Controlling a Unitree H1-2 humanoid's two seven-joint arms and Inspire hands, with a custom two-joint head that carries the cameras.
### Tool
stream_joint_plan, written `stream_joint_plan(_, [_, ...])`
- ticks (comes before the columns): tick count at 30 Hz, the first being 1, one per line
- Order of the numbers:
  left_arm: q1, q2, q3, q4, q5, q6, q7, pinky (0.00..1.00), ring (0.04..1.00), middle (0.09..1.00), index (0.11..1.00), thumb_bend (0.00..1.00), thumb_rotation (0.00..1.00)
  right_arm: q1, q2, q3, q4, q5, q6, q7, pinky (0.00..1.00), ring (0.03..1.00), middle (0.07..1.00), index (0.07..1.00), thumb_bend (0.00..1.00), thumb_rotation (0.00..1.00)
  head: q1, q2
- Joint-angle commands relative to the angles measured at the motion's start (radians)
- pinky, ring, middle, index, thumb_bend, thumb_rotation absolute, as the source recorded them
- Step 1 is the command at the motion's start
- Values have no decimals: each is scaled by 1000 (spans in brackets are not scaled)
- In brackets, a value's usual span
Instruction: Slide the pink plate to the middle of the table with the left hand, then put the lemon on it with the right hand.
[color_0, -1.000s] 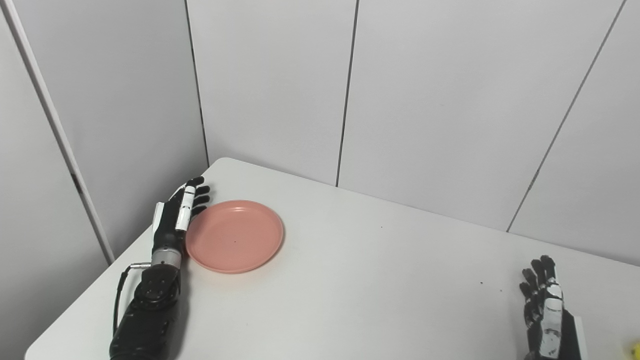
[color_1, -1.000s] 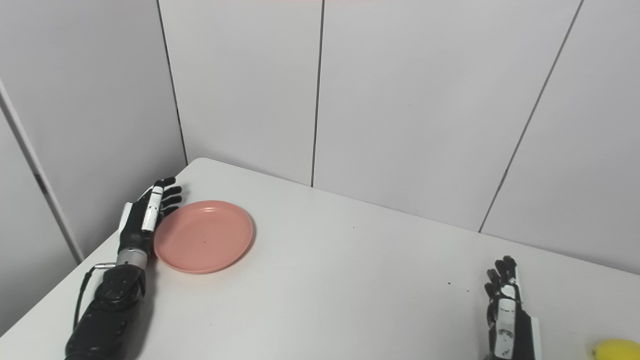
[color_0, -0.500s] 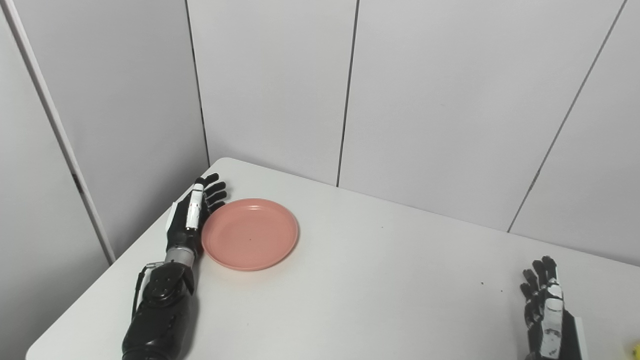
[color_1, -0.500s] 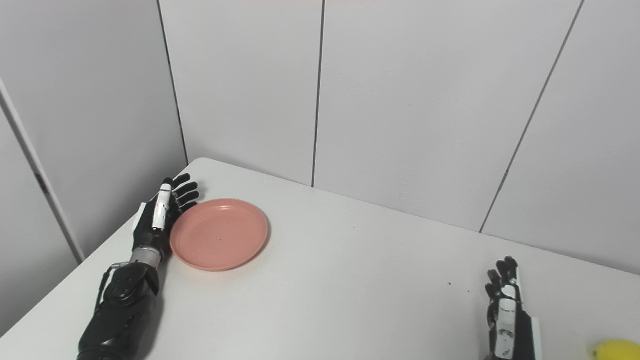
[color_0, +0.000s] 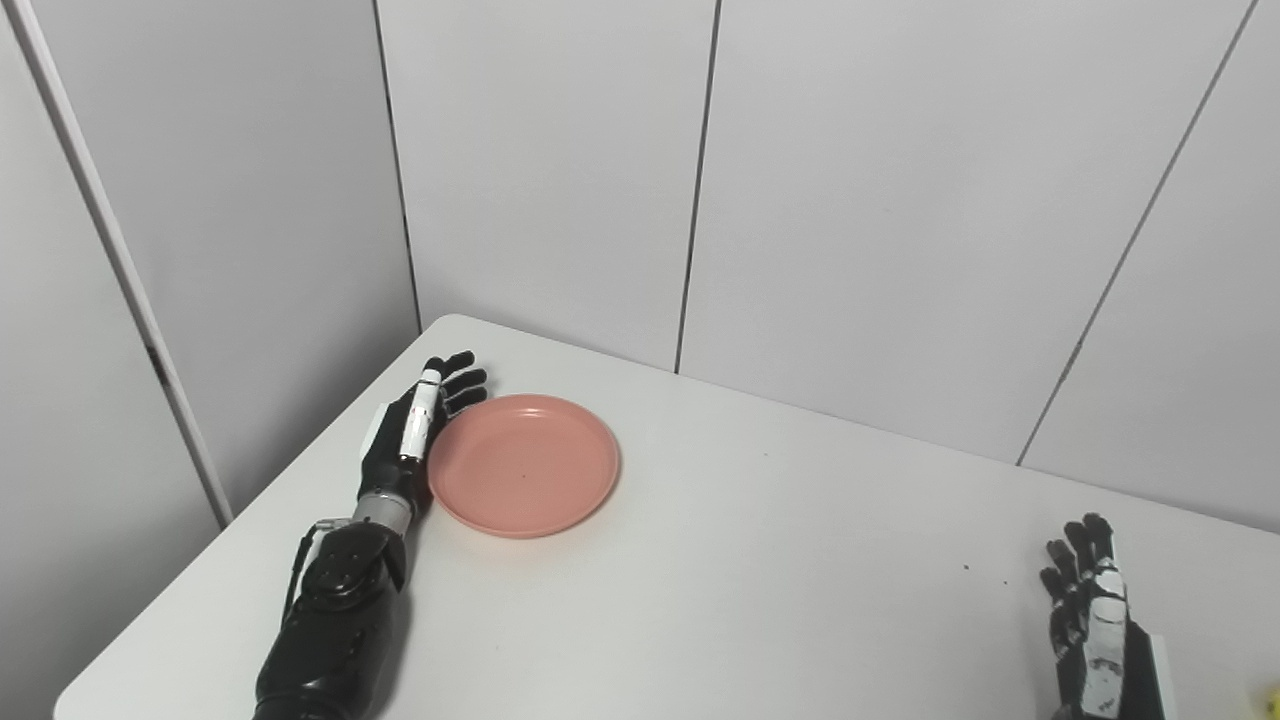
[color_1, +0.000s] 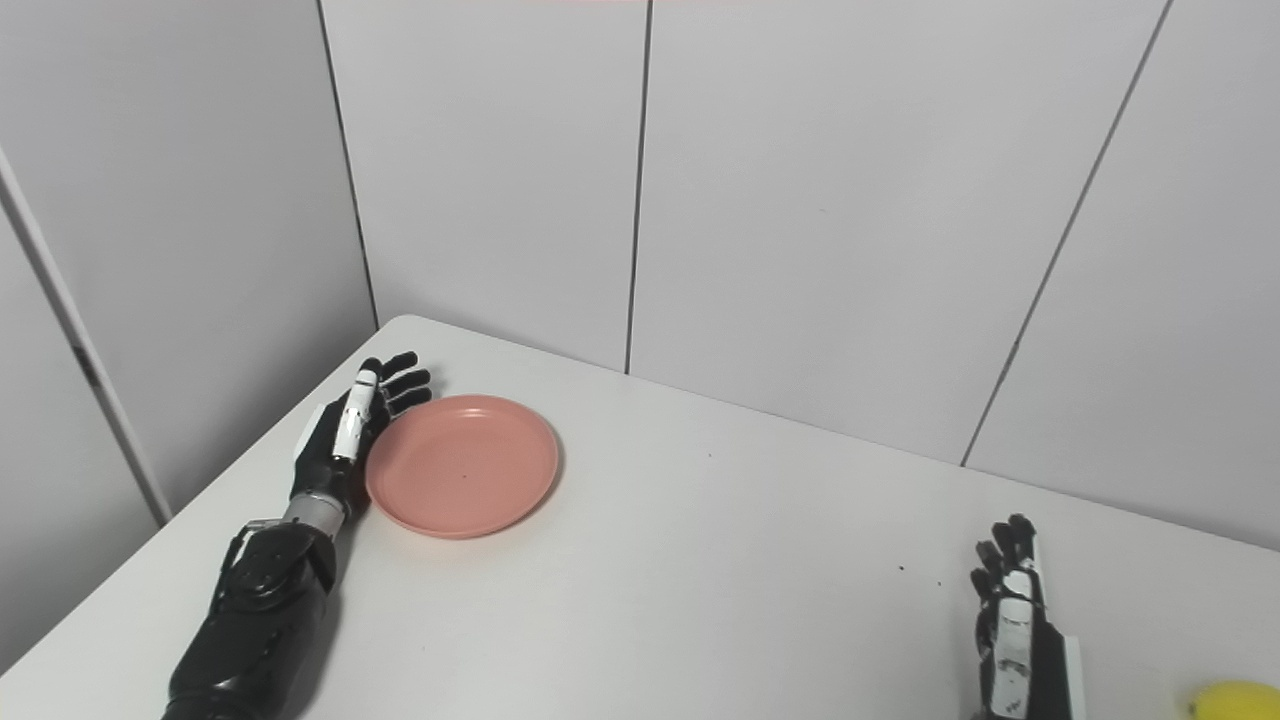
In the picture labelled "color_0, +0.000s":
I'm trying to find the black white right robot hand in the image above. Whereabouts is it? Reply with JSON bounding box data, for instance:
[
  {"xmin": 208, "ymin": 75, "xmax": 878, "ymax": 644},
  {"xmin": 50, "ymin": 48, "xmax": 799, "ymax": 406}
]
[{"xmin": 1038, "ymin": 513, "xmax": 1177, "ymax": 720}]

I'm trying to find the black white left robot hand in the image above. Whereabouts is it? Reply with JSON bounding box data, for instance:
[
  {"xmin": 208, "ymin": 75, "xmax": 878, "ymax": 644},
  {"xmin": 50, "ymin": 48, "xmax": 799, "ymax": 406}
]
[{"xmin": 358, "ymin": 350, "xmax": 490, "ymax": 504}]

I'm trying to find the pink round plate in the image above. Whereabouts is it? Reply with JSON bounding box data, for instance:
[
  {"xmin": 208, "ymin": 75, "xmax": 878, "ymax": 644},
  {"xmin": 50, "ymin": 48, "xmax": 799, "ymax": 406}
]
[{"xmin": 427, "ymin": 393, "xmax": 621, "ymax": 540}]

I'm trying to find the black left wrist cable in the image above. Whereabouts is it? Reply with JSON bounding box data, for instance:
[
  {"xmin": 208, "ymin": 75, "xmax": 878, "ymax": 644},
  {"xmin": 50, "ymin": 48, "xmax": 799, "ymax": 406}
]
[{"xmin": 282, "ymin": 517, "xmax": 354, "ymax": 623}]

